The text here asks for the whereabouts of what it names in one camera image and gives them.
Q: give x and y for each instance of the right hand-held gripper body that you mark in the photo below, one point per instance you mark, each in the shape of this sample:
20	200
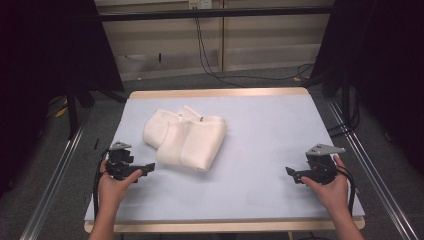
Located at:
321	165

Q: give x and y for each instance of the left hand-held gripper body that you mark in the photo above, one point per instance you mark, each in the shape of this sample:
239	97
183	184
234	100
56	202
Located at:
119	161

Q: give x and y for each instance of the white zip-up garment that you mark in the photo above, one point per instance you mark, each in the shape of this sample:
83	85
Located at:
191	143

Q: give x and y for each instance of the person's right hand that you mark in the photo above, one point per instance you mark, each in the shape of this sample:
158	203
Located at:
333	193

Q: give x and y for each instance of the person's left hand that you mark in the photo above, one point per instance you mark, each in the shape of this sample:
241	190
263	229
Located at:
111	191

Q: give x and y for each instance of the light blue table mat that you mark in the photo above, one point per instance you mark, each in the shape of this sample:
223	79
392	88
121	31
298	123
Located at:
260	140

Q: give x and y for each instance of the black metal stand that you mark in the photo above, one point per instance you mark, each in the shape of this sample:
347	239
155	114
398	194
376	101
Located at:
72	113

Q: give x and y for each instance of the yellow tape piece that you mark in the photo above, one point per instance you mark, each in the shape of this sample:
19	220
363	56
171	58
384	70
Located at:
61	112

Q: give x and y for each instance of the wooden table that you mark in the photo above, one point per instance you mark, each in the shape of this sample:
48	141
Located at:
220	92

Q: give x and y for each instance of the black curtain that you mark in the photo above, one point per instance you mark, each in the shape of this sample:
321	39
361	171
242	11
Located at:
386	66
40	66

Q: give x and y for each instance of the black horizontal bar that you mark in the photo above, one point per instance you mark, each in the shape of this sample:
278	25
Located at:
213	13

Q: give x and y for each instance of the aluminium floor rail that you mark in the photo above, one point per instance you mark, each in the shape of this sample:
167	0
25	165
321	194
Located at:
56	180
376	180

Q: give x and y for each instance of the white wall socket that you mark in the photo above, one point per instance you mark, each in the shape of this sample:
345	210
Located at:
200	4

